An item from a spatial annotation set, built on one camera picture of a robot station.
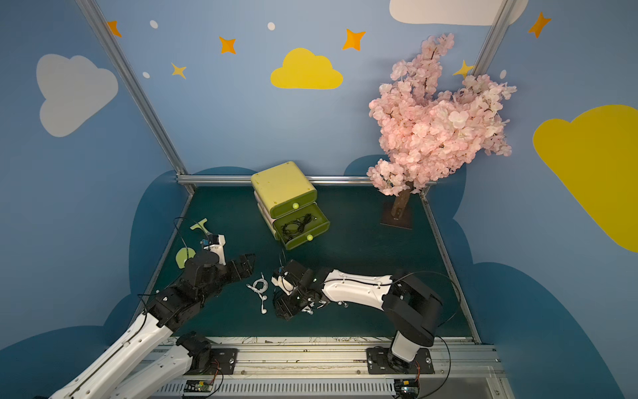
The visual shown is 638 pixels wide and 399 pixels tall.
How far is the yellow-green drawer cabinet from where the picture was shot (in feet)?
2.98

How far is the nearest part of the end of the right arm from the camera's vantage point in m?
0.62

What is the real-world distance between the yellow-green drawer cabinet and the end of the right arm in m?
0.22
